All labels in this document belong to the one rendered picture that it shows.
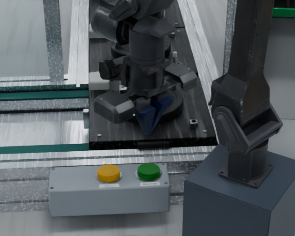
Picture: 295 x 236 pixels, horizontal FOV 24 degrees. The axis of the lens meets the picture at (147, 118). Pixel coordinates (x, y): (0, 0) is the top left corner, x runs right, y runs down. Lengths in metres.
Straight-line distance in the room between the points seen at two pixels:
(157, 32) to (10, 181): 0.41
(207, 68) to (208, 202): 0.59
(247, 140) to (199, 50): 0.70
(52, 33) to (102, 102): 0.40
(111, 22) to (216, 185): 0.31
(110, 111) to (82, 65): 0.50
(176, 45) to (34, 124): 0.40
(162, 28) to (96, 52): 0.56
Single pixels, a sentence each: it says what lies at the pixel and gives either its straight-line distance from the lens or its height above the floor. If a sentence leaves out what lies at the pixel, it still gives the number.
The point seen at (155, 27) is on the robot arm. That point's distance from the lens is 1.05.
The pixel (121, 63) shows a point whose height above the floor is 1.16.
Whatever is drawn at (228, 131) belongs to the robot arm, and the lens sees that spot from 0.97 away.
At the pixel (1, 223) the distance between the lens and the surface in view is 1.28.
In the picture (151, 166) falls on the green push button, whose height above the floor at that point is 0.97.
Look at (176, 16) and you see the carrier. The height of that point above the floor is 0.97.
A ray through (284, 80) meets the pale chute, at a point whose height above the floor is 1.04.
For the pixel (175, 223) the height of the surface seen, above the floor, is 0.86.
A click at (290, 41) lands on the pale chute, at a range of 1.37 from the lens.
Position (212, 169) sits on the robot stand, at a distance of 1.05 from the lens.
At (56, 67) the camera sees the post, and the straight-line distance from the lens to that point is 1.49.
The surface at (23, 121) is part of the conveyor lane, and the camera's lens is 1.45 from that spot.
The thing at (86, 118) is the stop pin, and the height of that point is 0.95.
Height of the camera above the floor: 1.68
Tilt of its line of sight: 32 degrees down
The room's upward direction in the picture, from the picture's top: straight up
